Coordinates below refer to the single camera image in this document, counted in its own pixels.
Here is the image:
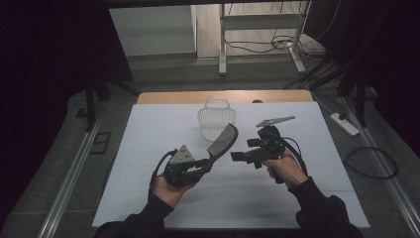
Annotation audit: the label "person's right hand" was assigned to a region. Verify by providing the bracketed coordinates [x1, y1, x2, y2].
[262, 148, 309, 189]

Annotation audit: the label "black looped floor cable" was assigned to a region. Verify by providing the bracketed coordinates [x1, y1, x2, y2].
[344, 146, 399, 180]

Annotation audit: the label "right hand-held gripper cable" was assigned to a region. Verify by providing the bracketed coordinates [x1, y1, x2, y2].
[281, 136, 309, 177]

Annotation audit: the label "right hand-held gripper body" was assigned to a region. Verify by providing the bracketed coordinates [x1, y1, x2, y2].
[246, 114, 296, 170]

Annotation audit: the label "black comb with handle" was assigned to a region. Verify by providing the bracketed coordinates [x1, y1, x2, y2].
[206, 123, 240, 167]

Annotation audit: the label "tangled black cables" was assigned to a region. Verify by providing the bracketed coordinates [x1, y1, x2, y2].
[224, 33, 320, 56]

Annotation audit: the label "person's left hand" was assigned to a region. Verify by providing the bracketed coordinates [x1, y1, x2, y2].
[152, 174, 196, 209]

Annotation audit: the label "left hand-held gripper cable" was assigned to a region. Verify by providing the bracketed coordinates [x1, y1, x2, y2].
[149, 148, 178, 188]

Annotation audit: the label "wooden table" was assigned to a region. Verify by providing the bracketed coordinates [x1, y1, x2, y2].
[137, 89, 314, 105]

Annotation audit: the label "power strip cable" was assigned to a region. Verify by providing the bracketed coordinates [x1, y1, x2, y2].
[306, 83, 348, 121]

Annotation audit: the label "hand-held gripper cable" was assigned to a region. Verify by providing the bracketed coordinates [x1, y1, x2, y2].
[149, 148, 178, 188]
[281, 136, 309, 177]

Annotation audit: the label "metal floor rail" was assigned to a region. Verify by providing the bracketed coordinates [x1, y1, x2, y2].
[341, 97, 420, 237]
[37, 117, 104, 238]

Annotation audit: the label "white table cover sheet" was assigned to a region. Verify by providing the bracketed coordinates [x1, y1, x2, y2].
[92, 101, 370, 229]

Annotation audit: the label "black floor frame plate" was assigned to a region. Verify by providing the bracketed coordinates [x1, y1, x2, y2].
[89, 131, 113, 156]

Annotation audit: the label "white metal desk frame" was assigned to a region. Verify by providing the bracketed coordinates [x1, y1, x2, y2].
[218, 0, 312, 76]

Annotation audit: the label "black metal stand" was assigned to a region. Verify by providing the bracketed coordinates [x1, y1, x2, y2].
[310, 59, 379, 129]
[74, 70, 142, 133]

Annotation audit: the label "white power strip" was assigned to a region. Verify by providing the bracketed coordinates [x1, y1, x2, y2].
[330, 112, 361, 138]

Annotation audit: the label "white plastic mesh basket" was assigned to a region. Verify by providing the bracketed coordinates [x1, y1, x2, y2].
[197, 97, 238, 143]

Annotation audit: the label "dark curtain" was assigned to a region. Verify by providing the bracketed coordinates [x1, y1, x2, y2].
[303, 0, 420, 158]

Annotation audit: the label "black floor cables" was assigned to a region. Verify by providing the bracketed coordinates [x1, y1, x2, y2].
[282, 58, 333, 91]

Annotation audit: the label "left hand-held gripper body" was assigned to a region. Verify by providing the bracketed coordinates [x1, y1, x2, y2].
[163, 144, 199, 188]

